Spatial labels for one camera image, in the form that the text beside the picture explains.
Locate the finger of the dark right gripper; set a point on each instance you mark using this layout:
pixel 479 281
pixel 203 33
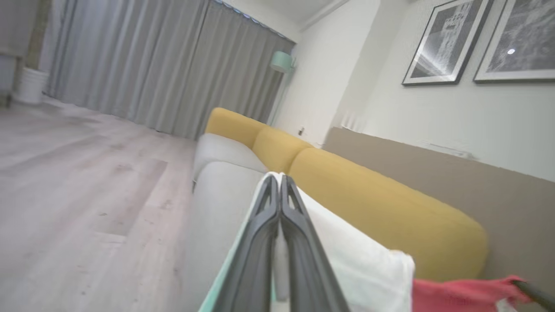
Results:
pixel 537 295

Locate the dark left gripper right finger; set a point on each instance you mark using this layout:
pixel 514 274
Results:
pixel 305 264

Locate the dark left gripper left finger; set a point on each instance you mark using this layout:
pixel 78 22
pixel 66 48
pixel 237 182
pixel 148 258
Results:
pixel 253 260

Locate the red shorts with white trim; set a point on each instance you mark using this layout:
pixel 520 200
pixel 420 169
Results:
pixel 360 264

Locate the large grey sofa seat cushion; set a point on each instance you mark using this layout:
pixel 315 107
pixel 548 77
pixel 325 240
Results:
pixel 212 212

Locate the long yellow sofa back cushion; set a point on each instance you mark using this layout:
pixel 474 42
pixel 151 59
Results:
pixel 381 208

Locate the dark grey curtain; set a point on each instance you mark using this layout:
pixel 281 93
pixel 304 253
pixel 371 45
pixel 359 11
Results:
pixel 234 78

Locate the mint green floor lamp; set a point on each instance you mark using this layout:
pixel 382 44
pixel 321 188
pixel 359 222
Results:
pixel 282 61

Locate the light grey curtain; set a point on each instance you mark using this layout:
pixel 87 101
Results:
pixel 125 56

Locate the black framed monochrome picture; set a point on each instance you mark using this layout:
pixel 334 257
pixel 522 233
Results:
pixel 446 41
pixel 520 41

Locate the white ribbed plant pot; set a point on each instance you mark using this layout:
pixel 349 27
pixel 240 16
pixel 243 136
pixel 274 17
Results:
pixel 31 86

